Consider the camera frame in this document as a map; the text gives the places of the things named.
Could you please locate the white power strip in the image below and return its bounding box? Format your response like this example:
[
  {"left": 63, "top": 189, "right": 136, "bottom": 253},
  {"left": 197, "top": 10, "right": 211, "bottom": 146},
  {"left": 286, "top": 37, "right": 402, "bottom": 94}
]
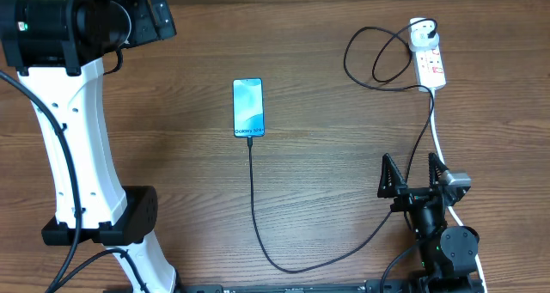
[{"left": 409, "top": 17, "right": 446, "bottom": 90}]

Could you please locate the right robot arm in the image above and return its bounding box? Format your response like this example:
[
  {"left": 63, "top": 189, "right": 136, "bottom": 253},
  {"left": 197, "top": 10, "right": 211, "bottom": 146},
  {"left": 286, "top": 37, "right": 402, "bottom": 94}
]
[{"left": 377, "top": 153, "right": 484, "bottom": 292}]

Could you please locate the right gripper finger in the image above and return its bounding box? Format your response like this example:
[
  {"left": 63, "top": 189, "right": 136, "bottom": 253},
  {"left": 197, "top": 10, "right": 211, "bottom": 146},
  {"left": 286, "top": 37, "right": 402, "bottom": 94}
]
[
  {"left": 377, "top": 153, "right": 406, "bottom": 198},
  {"left": 428, "top": 153, "right": 449, "bottom": 188}
]

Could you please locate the white charger plug adapter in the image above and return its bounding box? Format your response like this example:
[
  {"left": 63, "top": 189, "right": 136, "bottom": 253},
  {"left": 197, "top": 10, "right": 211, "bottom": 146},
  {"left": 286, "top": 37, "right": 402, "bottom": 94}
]
[{"left": 409, "top": 21, "right": 439, "bottom": 52}]

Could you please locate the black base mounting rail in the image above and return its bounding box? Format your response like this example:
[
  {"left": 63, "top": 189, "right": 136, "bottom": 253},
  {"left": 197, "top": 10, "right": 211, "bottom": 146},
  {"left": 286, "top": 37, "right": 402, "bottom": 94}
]
[{"left": 103, "top": 278, "right": 486, "bottom": 293}]

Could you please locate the blue Galaxy S24 smartphone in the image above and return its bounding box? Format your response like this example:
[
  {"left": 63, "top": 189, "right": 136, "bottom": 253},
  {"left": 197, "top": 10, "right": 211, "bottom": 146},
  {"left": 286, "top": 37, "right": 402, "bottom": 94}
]
[{"left": 233, "top": 78, "right": 266, "bottom": 137}]

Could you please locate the white power strip cord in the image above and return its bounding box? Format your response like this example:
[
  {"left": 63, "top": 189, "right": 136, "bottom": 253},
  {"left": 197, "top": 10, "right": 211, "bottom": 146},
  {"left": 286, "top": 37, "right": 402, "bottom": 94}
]
[{"left": 429, "top": 89, "right": 489, "bottom": 293}]

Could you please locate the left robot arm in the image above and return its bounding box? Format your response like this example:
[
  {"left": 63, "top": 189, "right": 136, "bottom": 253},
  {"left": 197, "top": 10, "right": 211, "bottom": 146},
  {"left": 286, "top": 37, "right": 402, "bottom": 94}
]
[{"left": 1, "top": 0, "right": 182, "bottom": 292}]

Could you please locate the black USB charging cable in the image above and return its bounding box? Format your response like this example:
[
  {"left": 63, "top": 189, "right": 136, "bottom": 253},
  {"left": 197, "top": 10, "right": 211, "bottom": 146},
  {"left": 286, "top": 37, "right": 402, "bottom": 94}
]
[{"left": 246, "top": 18, "right": 441, "bottom": 274}]

